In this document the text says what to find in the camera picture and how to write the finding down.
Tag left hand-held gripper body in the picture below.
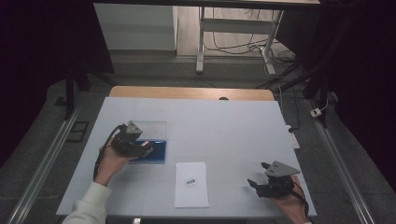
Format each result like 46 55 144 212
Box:
110 119 148 158

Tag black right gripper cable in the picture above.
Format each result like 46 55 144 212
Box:
290 179 310 218

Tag black tripod legs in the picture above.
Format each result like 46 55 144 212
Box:
255 55 332 129

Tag white table cover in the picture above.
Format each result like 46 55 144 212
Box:
55 96 318 217

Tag white paper sheet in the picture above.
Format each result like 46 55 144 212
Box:
173 161 211 209

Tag black cable with plug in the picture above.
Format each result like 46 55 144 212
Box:
277 83 302 133

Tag white cabinet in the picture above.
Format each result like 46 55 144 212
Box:
93 3 178 51

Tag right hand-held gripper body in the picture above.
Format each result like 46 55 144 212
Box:
257 160 302 199

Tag aluminium floor rail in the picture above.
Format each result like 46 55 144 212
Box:
306 99 378 224
6 104 82 224

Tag black curtain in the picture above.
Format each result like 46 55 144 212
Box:
0 0 115 169
276 0 396 194

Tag person's left hand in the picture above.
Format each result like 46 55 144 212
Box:
93 145 134 188

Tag white adapter cable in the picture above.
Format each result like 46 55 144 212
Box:
318 98 331 114

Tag tangle of black floor cables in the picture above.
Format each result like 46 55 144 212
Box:
202 7 297 68

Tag person's right hand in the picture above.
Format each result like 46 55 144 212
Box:
270 175 310 224

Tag white tag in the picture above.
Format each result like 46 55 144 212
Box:
285 124 301 150

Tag black stand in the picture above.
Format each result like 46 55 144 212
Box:
64 59 120 121

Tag white-framed desk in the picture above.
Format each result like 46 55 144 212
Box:
92 0 321 76

